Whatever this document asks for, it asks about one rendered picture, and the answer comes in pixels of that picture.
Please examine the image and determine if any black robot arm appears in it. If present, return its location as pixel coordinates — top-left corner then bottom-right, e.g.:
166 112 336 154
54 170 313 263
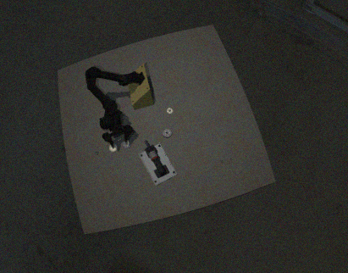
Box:
85 67 145 131

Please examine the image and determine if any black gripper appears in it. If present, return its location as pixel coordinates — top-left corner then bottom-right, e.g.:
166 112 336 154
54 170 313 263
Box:
102 122 133 148

